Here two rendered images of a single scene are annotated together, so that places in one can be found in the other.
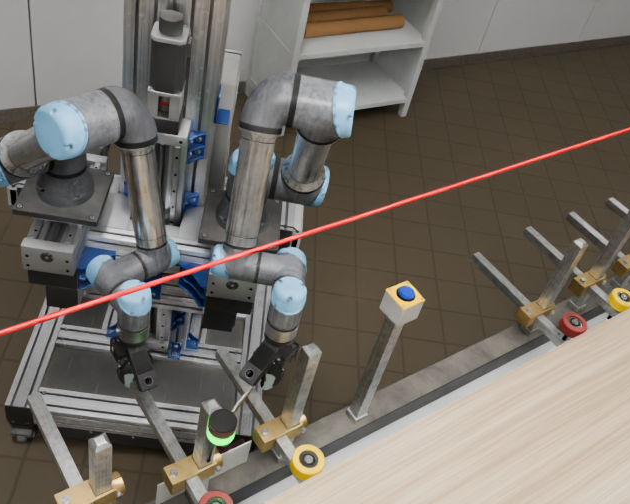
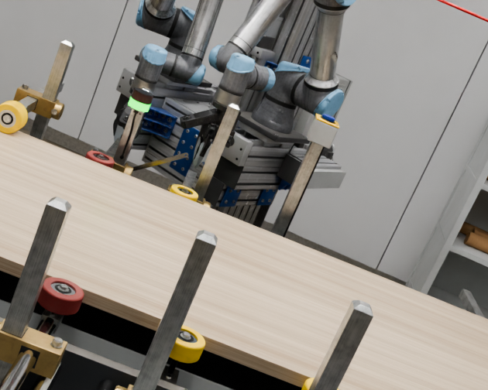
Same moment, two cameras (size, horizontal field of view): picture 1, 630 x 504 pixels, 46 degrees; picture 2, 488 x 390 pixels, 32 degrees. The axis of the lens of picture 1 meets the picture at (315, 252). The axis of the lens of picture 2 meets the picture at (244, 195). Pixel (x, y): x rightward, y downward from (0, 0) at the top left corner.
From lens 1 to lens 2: 1.99 m
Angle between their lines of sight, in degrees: 44
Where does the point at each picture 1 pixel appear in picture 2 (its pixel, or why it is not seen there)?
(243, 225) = (243, 29)
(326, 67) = not seen: outside the picture
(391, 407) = not seen: hidden behind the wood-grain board
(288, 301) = (235, 56)
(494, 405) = (366, 278)
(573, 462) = (401, 323)
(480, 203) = not seen: outside the picture
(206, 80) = (296, 22)
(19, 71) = not seen: hidden behind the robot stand
